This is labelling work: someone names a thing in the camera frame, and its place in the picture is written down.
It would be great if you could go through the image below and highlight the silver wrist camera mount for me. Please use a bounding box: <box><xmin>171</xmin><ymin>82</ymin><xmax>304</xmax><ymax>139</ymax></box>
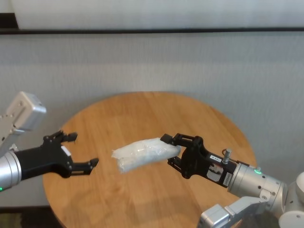
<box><xmin>0</xmin><ymin>91</ymin><xmax>47</xmax><ymax>157</ymax></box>
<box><xmin>197</xmin><ymin>197</ymin><xmax>269</xmax><ymax>228</ymax></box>

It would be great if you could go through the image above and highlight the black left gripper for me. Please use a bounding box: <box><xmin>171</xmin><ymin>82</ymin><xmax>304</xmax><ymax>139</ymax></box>
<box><xmin>14</xmin><ymin>130</ymin><xmax>99</xmax><ymax>183</ymax></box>

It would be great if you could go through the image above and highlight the silver right wrist connector plug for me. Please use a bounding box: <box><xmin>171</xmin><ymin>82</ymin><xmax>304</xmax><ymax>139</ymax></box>
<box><xmin>220</xmin><ymin>148</ymin><xmax>233</xmax><ymax>164</ymax></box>

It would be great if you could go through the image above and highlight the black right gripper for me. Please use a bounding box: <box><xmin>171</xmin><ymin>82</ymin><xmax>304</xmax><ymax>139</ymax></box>
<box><xmin>160</xmin><ymin>133</ymin><xmax>238</xmax><ymax>189</ymax></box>

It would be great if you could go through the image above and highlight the white plastic-wrapped sandbag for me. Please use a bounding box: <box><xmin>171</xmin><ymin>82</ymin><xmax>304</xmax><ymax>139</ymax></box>
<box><xmin>111</xmin><ymin>137</ymin><xmax>181</xmax><ymax>175</ymax></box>

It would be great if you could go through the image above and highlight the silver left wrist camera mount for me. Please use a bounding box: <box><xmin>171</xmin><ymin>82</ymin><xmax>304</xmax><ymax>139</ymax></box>
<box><xmin>0</xmin><ymin>91</ymin><xmax>47</xmax><ymax>157</ymax></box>

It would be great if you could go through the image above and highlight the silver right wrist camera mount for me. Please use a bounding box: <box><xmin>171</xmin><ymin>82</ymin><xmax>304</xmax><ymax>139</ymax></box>
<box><xmin>197</xmin><ymin>197</ymin><xmax>269</xmax><ymax>228</ymax></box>

